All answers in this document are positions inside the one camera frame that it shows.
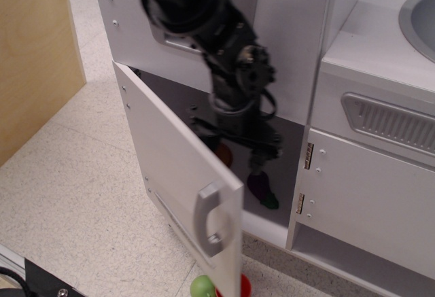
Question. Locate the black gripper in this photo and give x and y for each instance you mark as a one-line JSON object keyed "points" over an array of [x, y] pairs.
{"points": [[250, 131]]}

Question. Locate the white low fridge door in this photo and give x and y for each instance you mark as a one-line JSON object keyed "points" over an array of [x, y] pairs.
{"points": [[175, 165]]}

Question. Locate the grey fridge door handle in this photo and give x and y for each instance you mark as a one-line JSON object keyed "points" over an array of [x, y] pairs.
{"points": [[207, 220]]}

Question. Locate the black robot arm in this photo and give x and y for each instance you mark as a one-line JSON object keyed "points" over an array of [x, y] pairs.
{"points": [[240, 106]]}

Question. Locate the white toy fridge cabinet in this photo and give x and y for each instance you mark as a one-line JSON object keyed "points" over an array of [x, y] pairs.
{"points": [[291, 30]]}

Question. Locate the orange toy lid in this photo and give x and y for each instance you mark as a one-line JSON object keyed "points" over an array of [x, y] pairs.
{"points": [[224, 153]]}

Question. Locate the purple toy eggplant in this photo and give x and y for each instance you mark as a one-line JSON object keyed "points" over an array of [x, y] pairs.
{"points": [[259, 186]]}

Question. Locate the upper brass hinge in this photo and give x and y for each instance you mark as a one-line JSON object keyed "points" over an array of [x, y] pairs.
{"points": [[308, 156]]}

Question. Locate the brass hinge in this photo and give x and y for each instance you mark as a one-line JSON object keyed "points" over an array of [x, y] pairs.
{"points": [[308, 156], [300, 203]]}

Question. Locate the lower brass hinge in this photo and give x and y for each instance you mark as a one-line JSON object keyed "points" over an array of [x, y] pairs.
{"points": [[300, 203]]}

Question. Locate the grey ice dispenser recess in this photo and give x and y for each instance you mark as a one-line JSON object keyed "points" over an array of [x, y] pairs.
{"points": [[170, 38]]}

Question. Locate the white toy kitchen counter unit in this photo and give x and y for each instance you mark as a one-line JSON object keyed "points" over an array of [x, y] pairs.
{"points": [[368, 212]]}

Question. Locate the red toy cup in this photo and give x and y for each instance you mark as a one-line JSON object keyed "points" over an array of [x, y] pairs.
{"points": [[246, 288]]}

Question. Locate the green toy ball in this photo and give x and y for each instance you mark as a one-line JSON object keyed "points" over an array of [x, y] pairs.
{"points": [[202, 286]]}

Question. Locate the grey vent panel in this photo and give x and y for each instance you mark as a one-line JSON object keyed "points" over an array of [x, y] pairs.
{"points": [[389, 122]]}

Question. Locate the plywood board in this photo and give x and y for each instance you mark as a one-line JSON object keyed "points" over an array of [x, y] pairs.
{"points": [[41, 67]]}

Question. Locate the grey toy sink basin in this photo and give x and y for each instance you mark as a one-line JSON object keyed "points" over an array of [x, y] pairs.
{"points": [[416, 20]]}

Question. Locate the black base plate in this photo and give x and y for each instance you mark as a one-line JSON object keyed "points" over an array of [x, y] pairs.
{"points": [[43, 283]]}

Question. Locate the aluminium rail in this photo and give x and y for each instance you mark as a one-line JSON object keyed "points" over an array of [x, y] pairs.
{"points": [[13, 261]]}

